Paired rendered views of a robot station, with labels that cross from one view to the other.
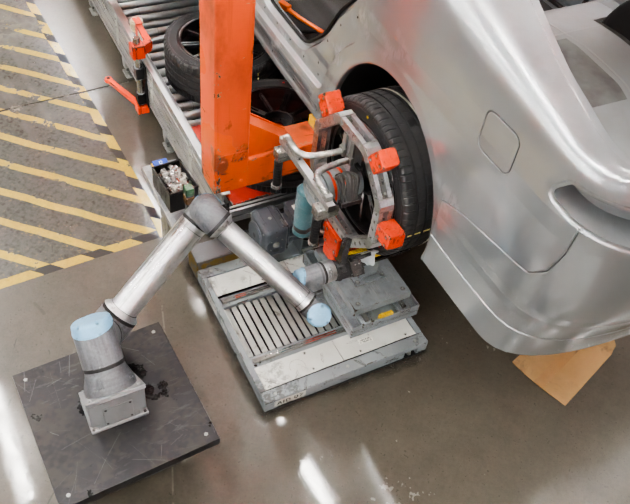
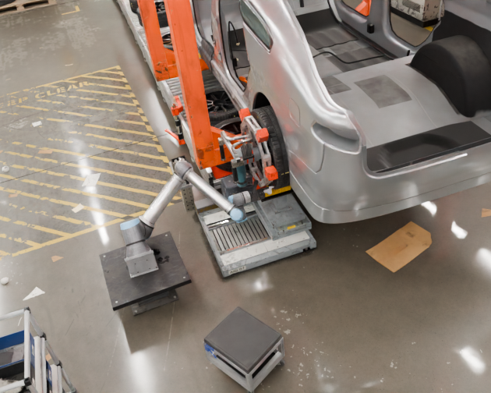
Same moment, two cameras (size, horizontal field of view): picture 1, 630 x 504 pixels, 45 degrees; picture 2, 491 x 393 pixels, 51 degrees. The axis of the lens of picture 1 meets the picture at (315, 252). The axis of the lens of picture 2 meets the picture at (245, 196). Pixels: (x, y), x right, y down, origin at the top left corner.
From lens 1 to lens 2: 1.51 m
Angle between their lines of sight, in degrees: 16
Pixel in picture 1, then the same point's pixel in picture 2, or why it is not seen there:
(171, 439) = (167, 279)
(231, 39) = (192, 88)
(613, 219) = (345, 139)
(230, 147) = (203, 143)
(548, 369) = (387, 255)
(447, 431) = (322, 285)
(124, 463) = (143, 289)
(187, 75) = not seen: hidden behind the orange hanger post
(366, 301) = (280, 220)
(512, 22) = (294, 57)
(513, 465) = (357, 302)
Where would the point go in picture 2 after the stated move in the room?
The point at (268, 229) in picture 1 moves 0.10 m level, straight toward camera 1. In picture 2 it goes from (227, 185) to (225, 193)
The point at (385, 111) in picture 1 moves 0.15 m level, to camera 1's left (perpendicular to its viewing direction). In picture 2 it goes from (265, 113) to (245, 112)
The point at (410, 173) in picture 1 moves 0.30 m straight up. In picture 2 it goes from (276, 140) to (273, 104)
